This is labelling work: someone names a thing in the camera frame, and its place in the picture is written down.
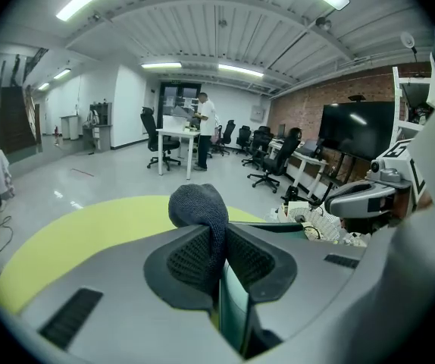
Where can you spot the green plastic tray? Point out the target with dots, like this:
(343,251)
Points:
(234,302)

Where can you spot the red fire extinguisher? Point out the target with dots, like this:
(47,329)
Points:
(56,133)

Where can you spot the large black screen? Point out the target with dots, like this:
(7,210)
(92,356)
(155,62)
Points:
(357,131)

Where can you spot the grey cabinet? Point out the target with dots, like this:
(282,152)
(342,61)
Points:
(102,135)

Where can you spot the black double door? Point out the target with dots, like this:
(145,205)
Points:
(172,97)

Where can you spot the white wall panel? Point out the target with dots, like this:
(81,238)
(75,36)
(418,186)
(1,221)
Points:
(257,113)

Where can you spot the grey pleated basket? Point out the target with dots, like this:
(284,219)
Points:
(308,218)

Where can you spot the white carton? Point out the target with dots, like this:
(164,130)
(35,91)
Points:
(174,123)

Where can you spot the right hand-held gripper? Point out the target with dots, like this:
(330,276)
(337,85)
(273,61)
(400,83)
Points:
(392,174)

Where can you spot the white counter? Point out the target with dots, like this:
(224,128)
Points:
(69,127)

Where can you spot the dark staircase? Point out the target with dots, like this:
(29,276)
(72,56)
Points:
(14,123)

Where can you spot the yellow-green round tablecloth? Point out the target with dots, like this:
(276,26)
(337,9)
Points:
(88,237)

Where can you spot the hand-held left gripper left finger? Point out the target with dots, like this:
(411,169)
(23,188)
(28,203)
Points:
(126,309)

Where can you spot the white office desk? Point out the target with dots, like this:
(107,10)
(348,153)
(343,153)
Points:
(308,159)
(176,132)

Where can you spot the dark blue cloth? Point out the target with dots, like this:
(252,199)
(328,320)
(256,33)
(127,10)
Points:
(198,207)

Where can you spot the pink bag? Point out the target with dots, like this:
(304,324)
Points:
(216,134)

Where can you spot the ceiling spot lamp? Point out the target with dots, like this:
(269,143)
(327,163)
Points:
(323,23)

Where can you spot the white metal shelf rack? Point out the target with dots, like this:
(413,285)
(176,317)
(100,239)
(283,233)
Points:
(397,104)

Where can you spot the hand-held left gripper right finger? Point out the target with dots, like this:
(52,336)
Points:
(297,279)

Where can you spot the black office chair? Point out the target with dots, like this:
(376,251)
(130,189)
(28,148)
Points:
(244,135)
(259,139)
(228,131)
(150,127)
(278,157)

